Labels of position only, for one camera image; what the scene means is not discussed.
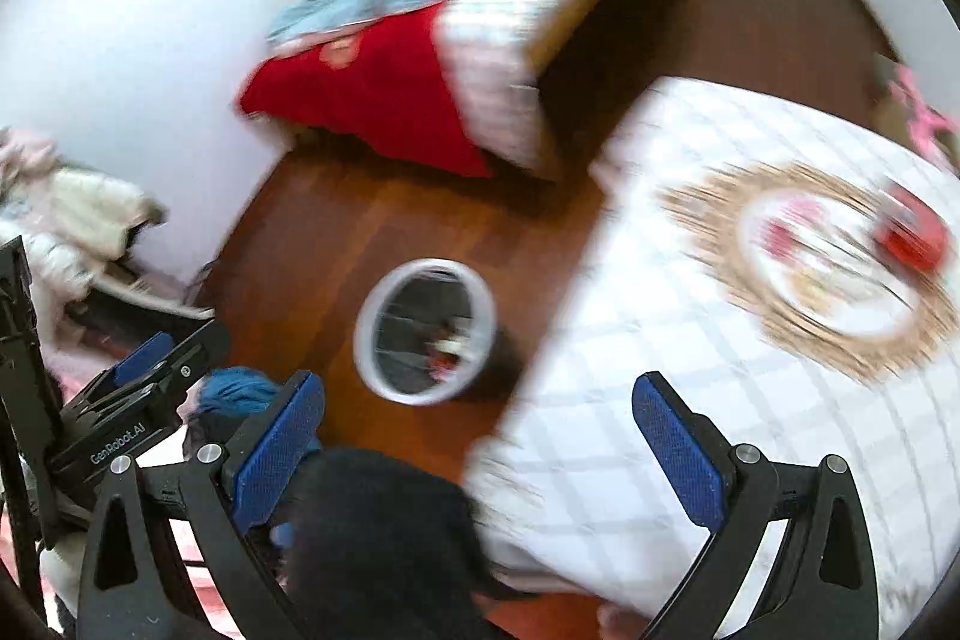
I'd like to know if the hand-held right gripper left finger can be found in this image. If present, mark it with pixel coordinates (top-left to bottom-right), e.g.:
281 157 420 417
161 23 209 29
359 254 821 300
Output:
77 370 327 640

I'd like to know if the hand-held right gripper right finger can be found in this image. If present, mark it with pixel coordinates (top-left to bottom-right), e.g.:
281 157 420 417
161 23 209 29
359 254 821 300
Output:
632 372 878 640

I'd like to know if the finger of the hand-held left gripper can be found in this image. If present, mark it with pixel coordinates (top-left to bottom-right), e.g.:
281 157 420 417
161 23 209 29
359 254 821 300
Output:
105 317 232 420
75 331 177 412

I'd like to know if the black trash bin white rim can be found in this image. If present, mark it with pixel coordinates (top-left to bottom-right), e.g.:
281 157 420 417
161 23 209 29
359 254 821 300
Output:
354 259 527 405

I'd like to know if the red candy wrapper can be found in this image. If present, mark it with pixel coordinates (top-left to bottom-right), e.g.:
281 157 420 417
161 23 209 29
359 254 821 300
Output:
427 332 470 380

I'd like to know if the blue cloth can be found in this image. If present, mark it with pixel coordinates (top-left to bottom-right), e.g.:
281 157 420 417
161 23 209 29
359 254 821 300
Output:
193 366 325 457

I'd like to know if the table with patterned cloth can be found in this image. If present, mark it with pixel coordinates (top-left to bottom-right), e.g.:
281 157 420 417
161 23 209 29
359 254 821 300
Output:
465 76 960 640

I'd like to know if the pile of pale clothes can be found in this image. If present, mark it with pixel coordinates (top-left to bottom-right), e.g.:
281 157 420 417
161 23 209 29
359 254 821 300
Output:
0 126 167 315

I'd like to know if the red blanket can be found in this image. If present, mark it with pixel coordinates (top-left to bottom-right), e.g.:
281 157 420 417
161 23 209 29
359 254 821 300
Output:
238 6 494 181

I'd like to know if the cardboard box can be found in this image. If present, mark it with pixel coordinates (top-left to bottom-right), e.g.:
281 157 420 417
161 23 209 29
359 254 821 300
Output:
872 51 925 140

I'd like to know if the pink toy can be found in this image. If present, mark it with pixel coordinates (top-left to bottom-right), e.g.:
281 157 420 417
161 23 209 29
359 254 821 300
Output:
892 66 960 165

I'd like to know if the bed with red blanket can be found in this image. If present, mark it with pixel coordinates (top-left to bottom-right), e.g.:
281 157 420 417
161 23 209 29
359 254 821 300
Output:
433 0 670 178

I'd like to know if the bed with blue blanket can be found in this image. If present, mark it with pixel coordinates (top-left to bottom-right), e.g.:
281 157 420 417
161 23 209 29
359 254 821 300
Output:
525 0 677 185

